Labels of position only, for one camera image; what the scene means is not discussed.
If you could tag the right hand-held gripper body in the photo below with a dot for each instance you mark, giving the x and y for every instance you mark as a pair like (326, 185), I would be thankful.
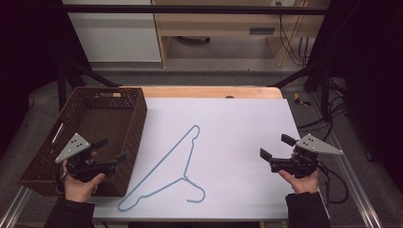
(312, 145)

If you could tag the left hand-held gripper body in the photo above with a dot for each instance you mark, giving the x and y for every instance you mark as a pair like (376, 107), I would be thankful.
(77, 147)

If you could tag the brown woven basket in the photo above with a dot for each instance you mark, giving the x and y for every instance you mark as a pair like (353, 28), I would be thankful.
(101, 120)

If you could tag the person's right hand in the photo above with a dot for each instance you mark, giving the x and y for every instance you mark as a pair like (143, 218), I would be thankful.
(304, 184)

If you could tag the person's left hand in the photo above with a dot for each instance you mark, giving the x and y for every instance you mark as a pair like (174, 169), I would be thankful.
(79, 190)

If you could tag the white table sheet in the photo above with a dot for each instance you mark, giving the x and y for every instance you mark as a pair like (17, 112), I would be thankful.
(231, 142)

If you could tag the yellow and black tool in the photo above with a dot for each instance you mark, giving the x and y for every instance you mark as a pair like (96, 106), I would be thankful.
(299, 99)

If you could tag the black metal stand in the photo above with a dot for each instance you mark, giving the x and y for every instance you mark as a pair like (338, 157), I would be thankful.
(324, 91)
(79, 74)

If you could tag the white cabinet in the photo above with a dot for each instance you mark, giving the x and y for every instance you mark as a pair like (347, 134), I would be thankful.
(117, 34)

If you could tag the wooden desk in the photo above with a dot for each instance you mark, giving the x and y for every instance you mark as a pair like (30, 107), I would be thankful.
(221, 23)

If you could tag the black horizontal bar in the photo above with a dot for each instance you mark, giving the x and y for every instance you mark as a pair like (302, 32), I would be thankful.
(190, 9)

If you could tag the aluminium rail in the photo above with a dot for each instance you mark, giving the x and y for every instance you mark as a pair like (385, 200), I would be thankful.
(351, 177)
(14, 209)

